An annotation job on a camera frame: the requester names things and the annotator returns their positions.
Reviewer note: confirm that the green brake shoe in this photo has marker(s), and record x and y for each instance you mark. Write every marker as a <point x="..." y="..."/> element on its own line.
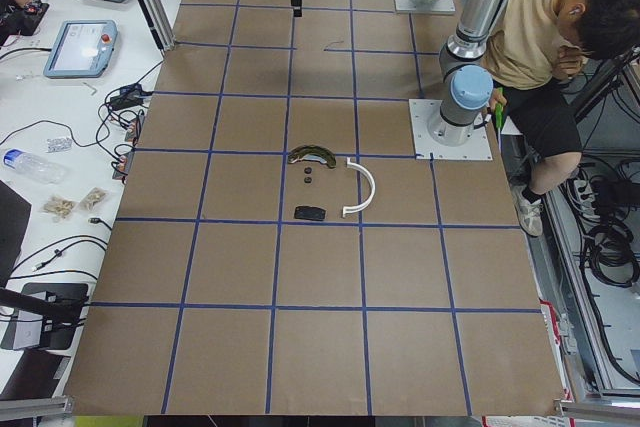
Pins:
<point x="312" y="153"/>

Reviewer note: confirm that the white curved plastic part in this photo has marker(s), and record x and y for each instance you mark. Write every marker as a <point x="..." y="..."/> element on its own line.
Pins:
<point x="368" y="188"/>

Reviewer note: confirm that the near teach pendant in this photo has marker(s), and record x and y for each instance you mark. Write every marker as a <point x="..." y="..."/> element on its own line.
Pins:
<point x="82" y="49"/>

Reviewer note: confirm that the black brake pad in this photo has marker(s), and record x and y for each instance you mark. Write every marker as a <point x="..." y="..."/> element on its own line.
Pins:
<point x="309" y="213"/>

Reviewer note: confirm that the person in beige shirt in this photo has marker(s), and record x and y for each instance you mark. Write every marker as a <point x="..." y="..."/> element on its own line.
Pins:
<point x="535" y="47"/>

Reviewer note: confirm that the plastic water bottle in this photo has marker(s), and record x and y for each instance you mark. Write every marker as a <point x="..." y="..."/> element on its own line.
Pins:
<point x="32" y="166"/>

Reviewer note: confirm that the bag of small parts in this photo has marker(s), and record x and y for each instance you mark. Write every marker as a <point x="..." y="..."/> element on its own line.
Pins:
<point x="59" y="207"/>

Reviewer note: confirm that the green handled tool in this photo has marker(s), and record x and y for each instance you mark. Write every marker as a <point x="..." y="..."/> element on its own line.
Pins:
<point x="499" y="110"/>

